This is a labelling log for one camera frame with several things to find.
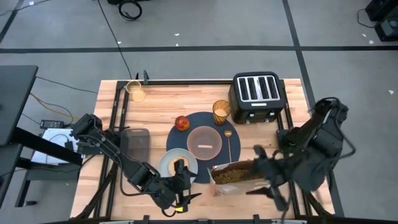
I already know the black four-slot toaster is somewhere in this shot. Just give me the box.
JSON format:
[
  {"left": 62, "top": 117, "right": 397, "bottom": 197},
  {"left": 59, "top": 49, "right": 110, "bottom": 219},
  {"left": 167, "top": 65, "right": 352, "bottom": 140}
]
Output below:
[{"left": 228, "top": 72, "right": 285, "bottom": 125}]

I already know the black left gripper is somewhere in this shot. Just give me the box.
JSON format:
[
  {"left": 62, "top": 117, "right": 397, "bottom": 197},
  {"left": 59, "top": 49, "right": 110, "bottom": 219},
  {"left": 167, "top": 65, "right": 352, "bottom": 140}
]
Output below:
[{"left": 154, "top": 158, "right": 203, "bottom": 210}]

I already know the coiled black cable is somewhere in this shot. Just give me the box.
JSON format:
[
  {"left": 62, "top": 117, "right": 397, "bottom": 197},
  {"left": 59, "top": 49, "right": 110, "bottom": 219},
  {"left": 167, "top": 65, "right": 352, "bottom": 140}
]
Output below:
[{"left": 118, "top": 0, "right": 143, "bottom": 22}]

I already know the pink bowl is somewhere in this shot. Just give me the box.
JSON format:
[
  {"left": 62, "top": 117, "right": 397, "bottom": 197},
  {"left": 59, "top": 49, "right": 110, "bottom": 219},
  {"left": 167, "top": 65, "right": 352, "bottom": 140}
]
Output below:
[{"left": 187, "top": 126, "right": 223, "bottom": 161}]

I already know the black equipment case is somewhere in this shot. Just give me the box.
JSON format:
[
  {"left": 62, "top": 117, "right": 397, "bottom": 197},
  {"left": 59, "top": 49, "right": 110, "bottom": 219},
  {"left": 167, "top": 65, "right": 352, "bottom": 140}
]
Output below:
[{"left": 365, "top": 0, "right": 398, "bottom": 43}]

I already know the black power adapter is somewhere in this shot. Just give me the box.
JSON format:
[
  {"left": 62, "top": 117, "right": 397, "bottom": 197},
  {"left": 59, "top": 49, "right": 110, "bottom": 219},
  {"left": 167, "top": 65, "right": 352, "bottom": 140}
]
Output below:
[{"left": 39, "top": 119, "right": 65, "bottom": 130}]

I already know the amber faceted glass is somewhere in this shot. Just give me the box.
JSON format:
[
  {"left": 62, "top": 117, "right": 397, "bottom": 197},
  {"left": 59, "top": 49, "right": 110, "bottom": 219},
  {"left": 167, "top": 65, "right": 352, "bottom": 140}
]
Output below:
[{"left": 212, "top": 100, "right": 232, "bottom": 126}]

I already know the black side desk top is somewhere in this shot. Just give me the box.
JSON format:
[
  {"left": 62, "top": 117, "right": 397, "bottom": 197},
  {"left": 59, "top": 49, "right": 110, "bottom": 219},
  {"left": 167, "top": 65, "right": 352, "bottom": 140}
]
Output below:
[{"left": 0, "top": 64, "right": 39, "bottom": 147}]

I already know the black looped equipment cable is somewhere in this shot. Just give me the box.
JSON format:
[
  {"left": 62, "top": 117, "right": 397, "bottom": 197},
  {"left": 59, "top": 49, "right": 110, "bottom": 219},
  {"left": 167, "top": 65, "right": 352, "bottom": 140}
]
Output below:
[{"left": 356, "top": 7, "right": 379, "bottom": 29}]

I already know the white paper sheet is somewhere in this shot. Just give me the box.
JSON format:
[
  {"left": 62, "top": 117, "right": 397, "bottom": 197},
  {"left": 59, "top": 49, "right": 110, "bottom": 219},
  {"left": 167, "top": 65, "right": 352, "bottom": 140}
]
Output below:
[{"left": 30, "top": 128, "right": 84, "bottom": 166}]

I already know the yellow floor cable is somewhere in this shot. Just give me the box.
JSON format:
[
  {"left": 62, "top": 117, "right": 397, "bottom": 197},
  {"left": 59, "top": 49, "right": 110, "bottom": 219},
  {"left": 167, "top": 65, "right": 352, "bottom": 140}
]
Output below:
[{"left": 29, "top": 92, "right": 80, "bottom": 121}]

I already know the long black floor cable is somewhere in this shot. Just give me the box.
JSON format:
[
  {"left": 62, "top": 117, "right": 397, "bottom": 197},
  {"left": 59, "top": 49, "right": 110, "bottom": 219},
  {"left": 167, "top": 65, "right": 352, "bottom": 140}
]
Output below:
[{"left": 97, "top": 0, "right": 133, "bottom": 80}]

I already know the dark round woven placemat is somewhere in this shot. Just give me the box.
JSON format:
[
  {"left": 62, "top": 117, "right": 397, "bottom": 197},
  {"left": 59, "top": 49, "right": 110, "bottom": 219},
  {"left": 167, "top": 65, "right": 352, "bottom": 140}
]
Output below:
[{"left": 166, "top": 111, "right": 242, "bottom": 184}]

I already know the pale grey plate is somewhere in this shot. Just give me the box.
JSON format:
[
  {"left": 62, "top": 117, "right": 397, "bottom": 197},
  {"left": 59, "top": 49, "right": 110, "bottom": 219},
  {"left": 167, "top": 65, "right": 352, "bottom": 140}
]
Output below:
[{"left": 158, "top": 148, "right": 199, "bottom": 187}]

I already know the thin black floor cable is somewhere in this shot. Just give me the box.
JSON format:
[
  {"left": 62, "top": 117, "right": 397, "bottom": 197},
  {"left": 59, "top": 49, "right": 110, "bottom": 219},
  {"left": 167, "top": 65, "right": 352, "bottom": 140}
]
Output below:
[{"left": 35, "top": 76, "right": 99, "bottom": 94}]

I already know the round toasted waffle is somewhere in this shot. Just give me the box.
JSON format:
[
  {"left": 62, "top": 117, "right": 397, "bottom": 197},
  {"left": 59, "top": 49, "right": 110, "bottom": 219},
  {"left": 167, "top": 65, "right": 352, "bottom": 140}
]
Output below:
[{"left": 167, "top": 155, "right": 190, "bottom": 177}]

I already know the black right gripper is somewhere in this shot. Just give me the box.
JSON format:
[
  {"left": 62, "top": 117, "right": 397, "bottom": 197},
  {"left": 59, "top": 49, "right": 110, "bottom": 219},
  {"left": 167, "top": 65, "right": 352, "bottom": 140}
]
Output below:
[{"left": 245, "top": 144, "right": 297, "bottom": 198}]

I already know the black desk stand frame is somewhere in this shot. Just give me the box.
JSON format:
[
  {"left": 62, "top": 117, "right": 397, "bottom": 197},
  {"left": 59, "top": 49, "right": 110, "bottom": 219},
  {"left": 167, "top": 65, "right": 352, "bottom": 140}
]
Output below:
[{"left": 0, "top": 126, "right": 84, "bottom": 208}]

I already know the black aluminium table frame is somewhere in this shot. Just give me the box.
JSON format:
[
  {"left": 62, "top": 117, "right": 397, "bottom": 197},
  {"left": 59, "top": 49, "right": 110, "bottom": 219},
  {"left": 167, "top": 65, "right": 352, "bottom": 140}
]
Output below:
[{"left": 73, "top": 70, "right": 336, "bottom": 224}]

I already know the dark grey translucent container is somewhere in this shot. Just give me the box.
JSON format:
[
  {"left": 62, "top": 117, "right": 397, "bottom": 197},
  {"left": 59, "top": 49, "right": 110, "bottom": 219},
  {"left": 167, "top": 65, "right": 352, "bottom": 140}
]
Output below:
[{"left": 120, "top": 128, "right": 150, "bottom": 164}]

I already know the red apple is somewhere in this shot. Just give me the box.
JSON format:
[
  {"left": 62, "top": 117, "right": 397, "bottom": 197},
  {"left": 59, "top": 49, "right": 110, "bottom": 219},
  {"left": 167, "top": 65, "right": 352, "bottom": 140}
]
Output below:
[{"left": 174, "top": 115, "right": 190, "bottom": 132}]

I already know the cereal pile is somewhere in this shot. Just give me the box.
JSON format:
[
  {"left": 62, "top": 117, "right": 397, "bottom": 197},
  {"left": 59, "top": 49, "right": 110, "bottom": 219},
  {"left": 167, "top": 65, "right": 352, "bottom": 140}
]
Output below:
[{"left": 213, "top": 167, "right": 254, "bottom": 185}]

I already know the orange pumpkin cereal box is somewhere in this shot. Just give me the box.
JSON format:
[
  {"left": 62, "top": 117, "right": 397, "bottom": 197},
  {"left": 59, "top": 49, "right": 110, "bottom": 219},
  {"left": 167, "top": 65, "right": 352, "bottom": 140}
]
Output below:
[{"left": 207, "top": 159, "right": 272, "bottom": 197}]

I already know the gold spoon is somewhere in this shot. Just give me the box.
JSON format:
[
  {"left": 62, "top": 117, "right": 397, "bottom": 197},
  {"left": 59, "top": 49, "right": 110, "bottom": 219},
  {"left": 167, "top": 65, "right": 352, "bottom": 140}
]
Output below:
[{"left": 224, "top": 129, "right": 233, "bottom": 164}]

